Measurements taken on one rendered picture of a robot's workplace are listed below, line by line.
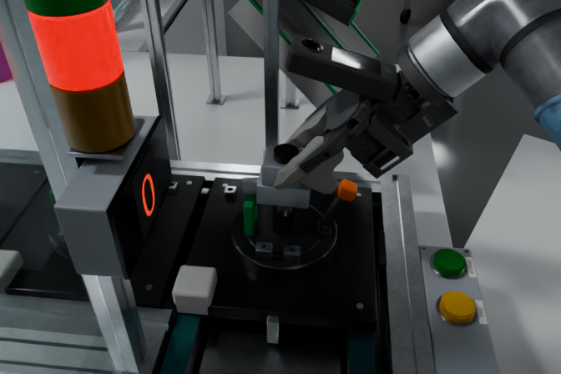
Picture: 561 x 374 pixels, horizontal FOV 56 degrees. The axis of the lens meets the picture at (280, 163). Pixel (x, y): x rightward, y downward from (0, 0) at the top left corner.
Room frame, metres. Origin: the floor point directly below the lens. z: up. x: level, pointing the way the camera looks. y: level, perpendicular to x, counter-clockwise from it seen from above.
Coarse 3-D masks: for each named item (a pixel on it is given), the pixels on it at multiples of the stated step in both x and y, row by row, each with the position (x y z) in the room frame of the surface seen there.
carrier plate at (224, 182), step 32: (224, 192) 0.60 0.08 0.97; (224, 224) 0.53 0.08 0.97; (352, 224) 0.53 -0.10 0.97; (192, 256) 0.47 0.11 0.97; (224, 256) 0.47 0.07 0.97; (352, 256) 0.47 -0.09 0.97; (224, 288) 0.42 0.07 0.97; (256, 288) 0.42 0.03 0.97; (288, 288) 0.42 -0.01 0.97; (320, 288) 0.42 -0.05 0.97; (352, 288) 0.42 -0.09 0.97; (256, 320) 0.38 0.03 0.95; (288, 320) 0.38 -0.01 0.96; (320, 320) 0.38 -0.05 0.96; (352, 320) 0.37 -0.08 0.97
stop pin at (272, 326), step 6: (270, 318) 0.38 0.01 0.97; (276, 318) 0.38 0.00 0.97; (270, 324) 0.37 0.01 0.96; (276, 324) 0.37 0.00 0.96; (270, 330) 0.37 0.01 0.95; (276, 330) 0.37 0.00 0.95; (270, 336) 0.37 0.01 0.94; (276, 336) 0.37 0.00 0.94; (270, 342) 0.37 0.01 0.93; (276, 342) 0.37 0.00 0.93
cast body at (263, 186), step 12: (288, 144) 0.51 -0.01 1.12; (276, 156) 0.49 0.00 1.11; (288, 156) 0.49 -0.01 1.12; (264, 168) 0.48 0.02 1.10; (276, 168) 0.48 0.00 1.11; (252, 180) 0.50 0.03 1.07; (264, 180) 0.48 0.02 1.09; (252, 192) 0.50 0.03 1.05; (264, 192) 0.48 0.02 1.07; (276, 192) 0.48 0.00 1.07; (288, 192) 0.48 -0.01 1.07; (300, 192) 0.48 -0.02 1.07; (264, 204) 0.48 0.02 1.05; (276, 204) 0.48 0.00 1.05; (288, 204) 0.48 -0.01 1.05; (300, 204) 0.48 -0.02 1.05
